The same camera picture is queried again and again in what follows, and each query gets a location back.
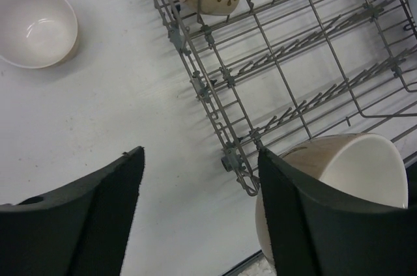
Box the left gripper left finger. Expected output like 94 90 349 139
1 146 145 275

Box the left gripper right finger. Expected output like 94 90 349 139
258 149 416 275

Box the beige bowl white flower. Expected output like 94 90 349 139
255 133 410 275

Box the beige bowl brown pattern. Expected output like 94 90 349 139
1 0 80 69

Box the grey wire dish rack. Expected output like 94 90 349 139
153 0 416 196

